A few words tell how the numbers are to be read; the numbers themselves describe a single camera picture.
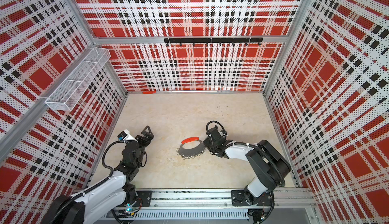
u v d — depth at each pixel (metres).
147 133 0.78
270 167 0.44
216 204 0.73
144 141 0.75
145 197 0.74
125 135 0.72
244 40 0.89
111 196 0.57
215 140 0.71
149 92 1.25
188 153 0.88
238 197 0.73
